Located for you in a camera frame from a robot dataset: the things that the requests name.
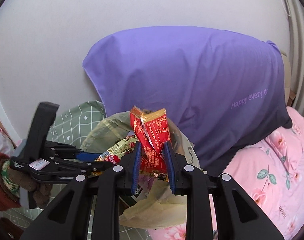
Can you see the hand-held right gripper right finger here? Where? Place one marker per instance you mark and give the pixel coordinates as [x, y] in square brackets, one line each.
[169, 167]

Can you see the red snack wrapper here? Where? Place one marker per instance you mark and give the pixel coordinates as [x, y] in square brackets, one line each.
[154, 135]

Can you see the white plastic bag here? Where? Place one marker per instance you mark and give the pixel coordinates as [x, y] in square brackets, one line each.
[0, 140]

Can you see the dark red clothing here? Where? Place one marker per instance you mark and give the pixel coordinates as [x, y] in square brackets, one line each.
[4, 227]

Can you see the green yellow snack wrapper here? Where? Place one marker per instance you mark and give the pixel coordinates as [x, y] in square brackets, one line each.
[114, 152]

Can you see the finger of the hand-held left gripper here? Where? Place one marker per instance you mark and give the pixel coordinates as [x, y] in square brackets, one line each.
[74, 170]
[88, 156]

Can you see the pink floral blanket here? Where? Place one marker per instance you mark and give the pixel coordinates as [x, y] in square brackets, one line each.
[267, 180]

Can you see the green checked tablecloth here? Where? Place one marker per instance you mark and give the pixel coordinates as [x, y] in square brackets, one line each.
[74, 120]

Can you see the white curved panel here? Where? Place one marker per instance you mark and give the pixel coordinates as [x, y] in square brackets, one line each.
[1, 105]

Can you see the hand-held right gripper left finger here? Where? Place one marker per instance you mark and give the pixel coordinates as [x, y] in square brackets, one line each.
[137, 170]

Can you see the person's left hand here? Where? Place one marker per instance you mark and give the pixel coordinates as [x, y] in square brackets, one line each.
[43, 192]

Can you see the yellow plastic bin bag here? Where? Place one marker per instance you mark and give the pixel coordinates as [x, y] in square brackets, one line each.
[152, 210]

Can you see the striped grey curtain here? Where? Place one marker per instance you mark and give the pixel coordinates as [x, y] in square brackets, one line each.
[302, 55]

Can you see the purple cloth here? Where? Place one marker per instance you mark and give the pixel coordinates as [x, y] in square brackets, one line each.
[192, 80]

